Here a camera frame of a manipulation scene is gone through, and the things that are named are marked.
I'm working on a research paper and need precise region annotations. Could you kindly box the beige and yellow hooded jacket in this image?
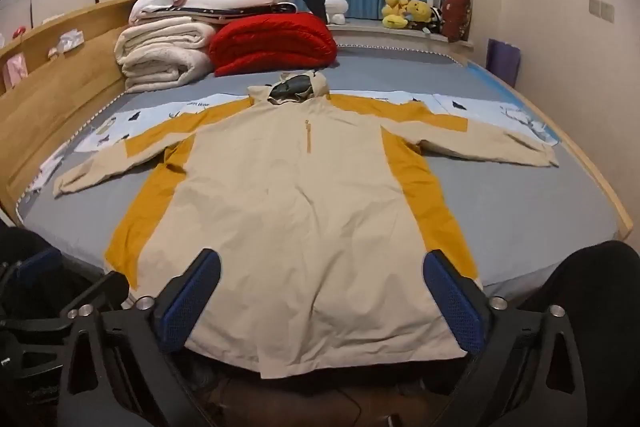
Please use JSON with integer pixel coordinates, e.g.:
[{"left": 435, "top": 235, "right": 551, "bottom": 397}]
[{"left": 52, "top": 71, "right": 560, "bottom": 380}]

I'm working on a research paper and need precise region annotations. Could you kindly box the purple bag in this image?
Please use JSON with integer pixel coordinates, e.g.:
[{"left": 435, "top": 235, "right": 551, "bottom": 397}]
[{"left": 486, "top": 38, "right": 522, "bottom": 88}]

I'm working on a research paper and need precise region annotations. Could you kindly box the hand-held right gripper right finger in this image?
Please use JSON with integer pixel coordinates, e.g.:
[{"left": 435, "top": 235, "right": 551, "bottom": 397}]
[{"left": 422, "top": 248, "right": 588, "bottom": 427}]

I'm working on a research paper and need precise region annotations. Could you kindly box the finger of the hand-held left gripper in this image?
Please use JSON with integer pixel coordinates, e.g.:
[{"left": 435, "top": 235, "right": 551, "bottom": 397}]
[
  {"left": 62, "top": 271, "right": 132, "bottom": 317},
  {"left": 0, "top": 247, "right": 63, "bottom": 293}
]

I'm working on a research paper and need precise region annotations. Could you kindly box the yellow plush toy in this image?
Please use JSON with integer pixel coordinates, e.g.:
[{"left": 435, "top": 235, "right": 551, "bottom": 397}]
[
  {"left": 406, "top": 0, "right": 436, "bottom": 28},
  {"left": 381, "top": 0, "right": 413, "bottom": 30}
]

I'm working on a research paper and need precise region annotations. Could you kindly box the wall switch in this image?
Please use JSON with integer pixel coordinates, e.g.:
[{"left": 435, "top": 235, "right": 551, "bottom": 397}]
[{"left": 588, "top": 0, "right": 615, "bottom": 24}]

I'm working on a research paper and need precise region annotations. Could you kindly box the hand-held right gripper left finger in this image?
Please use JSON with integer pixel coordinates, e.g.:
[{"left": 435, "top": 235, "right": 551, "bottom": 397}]
[{"left": 57, "top": 248, "right": 222, "bottom": 427}]

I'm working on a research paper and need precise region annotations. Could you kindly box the bed with grey sheet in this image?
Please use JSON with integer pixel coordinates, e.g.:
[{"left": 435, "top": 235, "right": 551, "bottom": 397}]
[{"left": 10, "top": 42, "right": 635, "bottom": 303}]

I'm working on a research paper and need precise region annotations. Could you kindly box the folded white blanket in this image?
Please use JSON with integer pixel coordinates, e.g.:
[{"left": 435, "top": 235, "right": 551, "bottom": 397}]
[{"left": 114, "top": 16, "right": 216, "bottom": 92}]

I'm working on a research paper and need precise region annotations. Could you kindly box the wooden headboard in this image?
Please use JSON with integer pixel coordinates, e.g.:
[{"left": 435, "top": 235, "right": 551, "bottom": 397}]
[{"left": 0, "top": 0, "right": 146, "bottom": 218}]

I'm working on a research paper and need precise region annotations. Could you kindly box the crumpled white cloth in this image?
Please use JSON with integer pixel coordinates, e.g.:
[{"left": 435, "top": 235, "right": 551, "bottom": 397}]
[{"left": 57, "top": 28, "right": 88, "bottom": 52}]

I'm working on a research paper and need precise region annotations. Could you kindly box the light blue printed sheet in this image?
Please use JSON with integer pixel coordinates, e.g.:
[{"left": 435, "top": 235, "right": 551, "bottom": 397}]
[{"left": 30, "top": 89, "right": 563, "bottom": 195}]

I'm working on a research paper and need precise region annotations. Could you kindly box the pink paper bag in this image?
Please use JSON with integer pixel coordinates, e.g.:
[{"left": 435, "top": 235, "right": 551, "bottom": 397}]
[{"left": 4, "top": 54, "right": 28, "bottom": 90}]

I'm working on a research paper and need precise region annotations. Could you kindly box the folded red quilt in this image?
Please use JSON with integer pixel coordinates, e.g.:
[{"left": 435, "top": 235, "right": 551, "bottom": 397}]
[{"left": 207, "top": 12, "right": 338, "bottom": 78}]

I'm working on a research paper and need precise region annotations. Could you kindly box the window sill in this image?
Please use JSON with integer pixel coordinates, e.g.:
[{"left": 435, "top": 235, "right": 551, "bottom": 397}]
[{"left": 325, "top": 19, "right": 473, "bottom": 52}]

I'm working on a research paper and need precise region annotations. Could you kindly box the person's leg in dark trousers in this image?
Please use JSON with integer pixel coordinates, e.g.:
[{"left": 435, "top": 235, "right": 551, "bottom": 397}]
[{"left": 520, "top": 239, "right": 640, "bottom": 408}]

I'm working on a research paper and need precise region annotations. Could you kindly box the black and white plush toy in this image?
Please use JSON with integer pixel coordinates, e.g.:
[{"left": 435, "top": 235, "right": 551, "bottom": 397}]
[{"left": 427, "top": 4, "right": 446, "bottom": 35}]

